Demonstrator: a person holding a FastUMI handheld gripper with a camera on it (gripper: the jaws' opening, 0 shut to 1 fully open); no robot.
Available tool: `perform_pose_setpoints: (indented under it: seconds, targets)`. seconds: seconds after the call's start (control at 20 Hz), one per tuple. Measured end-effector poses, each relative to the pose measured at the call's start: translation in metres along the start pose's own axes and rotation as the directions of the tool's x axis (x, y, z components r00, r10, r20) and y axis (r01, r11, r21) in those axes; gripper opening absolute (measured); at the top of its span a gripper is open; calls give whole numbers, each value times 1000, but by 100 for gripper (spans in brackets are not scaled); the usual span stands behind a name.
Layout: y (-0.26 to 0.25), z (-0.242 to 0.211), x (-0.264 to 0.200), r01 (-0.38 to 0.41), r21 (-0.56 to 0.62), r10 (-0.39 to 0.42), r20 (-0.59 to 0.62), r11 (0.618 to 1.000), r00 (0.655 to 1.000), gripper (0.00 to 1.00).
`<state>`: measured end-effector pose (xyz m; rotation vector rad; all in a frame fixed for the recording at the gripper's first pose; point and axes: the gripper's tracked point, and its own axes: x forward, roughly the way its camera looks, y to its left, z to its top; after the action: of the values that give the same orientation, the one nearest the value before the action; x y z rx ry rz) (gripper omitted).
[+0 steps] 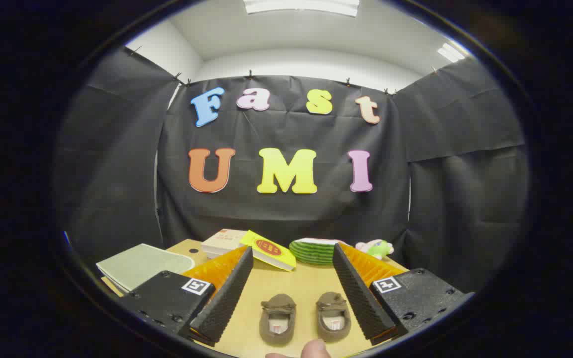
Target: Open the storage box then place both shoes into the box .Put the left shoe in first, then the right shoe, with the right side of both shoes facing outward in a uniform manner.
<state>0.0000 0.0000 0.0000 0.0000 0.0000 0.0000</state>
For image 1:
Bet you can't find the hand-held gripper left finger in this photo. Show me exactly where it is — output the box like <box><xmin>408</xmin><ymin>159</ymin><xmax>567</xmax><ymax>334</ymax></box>
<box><xmin>119</xmin><ymin>245</ymin><xmax>254</xmax><ymax>348</ymax></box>

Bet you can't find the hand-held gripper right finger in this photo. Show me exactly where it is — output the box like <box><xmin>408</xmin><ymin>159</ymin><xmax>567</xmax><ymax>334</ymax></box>
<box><xmin>332</xmin><ymin>242</ymin><xmax>475</xmax><ymax>346</ymax></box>

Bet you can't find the brown fuzzy shoe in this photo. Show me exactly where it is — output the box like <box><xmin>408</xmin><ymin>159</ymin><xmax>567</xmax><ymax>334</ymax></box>
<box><xmin>259</xmin><ymin>293</ymin><xmax>297</xmax><ymax>346</ymax></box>
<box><xmin>315</xmin><ymin>291</ymin><xmax>352</xmax><ymax>343</ymax></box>

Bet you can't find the pale green fabric storage box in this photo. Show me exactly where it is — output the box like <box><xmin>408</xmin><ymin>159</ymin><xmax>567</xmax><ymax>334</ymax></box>
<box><xmin>96</xmin><ymin>243</ymin><xmax>195</xmax><ymax>294</ymax></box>

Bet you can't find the pink and green plush toy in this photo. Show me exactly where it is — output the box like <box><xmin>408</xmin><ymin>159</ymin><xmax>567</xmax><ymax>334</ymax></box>
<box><xmin>355</xmin><ymin>239</ymin><xmax>395</xmax><ymax>260</ymax></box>

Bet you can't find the white book orange corner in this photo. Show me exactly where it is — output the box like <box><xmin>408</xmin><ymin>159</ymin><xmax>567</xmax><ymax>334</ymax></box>
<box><xmin>202</xmin><ymin>229</ymin><xmax>248</xmax><ymax>250</ymax></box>

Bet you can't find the watermelon slice plush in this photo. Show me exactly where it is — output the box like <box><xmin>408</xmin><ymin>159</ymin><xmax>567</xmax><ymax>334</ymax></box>
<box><xmin>289</xmin><ymin>238</ymin><xmax>347</xmax><ymax>266</ymax></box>

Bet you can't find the yellow book red oval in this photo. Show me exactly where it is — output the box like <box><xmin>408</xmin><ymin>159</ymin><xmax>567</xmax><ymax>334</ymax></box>
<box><xmin>239</xmin><ymin>230</ymin><xmax>297</xmax><ymax>272</ymax></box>

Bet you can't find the small ceiling light panel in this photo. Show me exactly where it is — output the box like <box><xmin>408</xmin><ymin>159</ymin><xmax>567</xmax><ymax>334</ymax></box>
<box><xmin>437</xmin><ymin>43</ymin><xmax>466</xmax><ymax>63</ymax></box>

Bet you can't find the long ceiling light panel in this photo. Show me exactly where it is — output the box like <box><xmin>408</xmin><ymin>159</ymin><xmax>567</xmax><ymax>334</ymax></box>
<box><xmin>243</xmin><ymin>0</ymin><xmax>360</xmax><ymax>18</ymax></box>

